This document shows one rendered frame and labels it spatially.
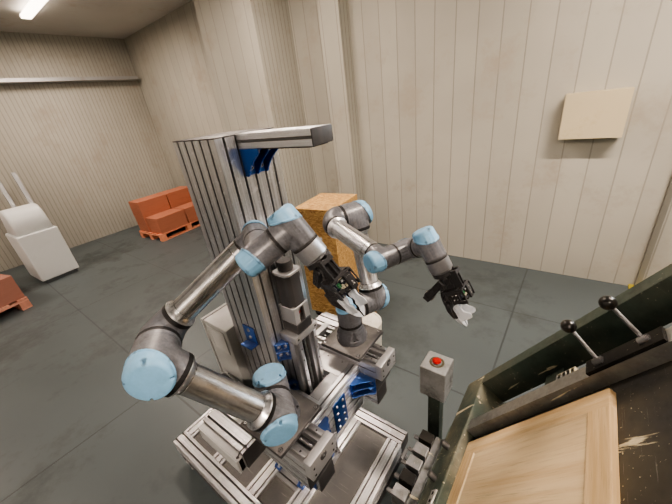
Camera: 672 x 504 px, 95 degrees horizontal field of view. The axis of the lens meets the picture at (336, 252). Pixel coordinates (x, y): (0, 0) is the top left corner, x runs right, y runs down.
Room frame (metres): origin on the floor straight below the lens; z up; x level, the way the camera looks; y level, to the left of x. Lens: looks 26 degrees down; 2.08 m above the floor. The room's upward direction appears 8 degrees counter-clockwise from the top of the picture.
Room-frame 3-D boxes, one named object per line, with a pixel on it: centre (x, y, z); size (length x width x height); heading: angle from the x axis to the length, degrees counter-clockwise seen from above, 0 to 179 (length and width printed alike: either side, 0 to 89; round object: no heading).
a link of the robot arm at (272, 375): (0.80, 0.29, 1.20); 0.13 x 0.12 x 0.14; 15
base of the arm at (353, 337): (1.19, -0.02, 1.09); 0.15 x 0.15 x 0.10
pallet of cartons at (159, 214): (6.66, 3.40, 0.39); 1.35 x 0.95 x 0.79; 140
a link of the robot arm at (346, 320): (1.19, -0.03, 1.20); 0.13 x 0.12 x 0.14; 115
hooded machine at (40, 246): (5.00, 4.91, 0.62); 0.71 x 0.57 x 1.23; 50
